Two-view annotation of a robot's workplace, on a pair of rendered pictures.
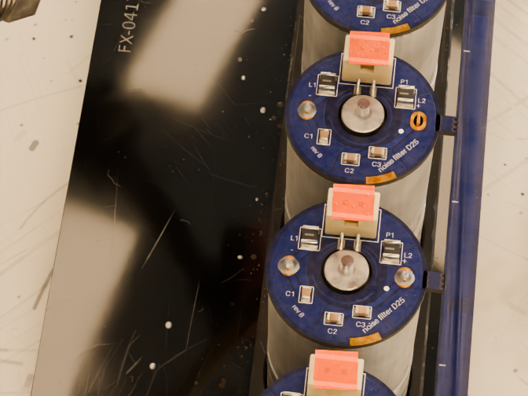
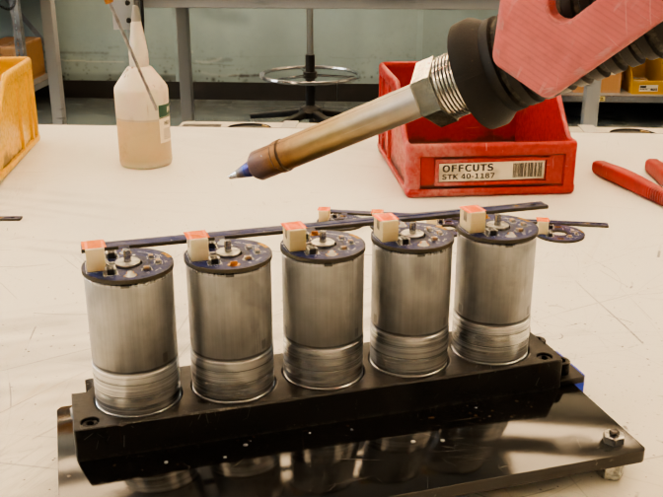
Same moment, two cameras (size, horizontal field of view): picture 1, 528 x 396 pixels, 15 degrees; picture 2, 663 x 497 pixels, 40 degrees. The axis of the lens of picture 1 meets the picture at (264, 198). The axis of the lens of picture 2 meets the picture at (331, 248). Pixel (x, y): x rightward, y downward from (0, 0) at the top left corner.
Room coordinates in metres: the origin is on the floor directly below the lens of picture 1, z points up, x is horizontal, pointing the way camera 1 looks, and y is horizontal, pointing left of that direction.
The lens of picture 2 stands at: (0.26, 0.22, 0.90)
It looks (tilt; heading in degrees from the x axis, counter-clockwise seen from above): 20 degrees down; 247
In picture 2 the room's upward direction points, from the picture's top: straight up
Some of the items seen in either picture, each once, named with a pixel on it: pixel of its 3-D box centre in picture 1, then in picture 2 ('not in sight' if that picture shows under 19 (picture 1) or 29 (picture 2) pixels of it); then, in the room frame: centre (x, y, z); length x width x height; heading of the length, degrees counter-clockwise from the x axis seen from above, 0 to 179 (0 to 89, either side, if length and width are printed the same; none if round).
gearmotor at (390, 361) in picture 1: (341, 335); (409, 310); (0.13, -0.01, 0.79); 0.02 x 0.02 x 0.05
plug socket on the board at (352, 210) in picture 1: (351, 218); (388, 227); (0.14, -0.01, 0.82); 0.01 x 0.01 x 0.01; 84
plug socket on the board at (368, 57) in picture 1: (368, 64); (297, 236); (0.17, -0.02, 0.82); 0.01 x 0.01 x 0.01; 84
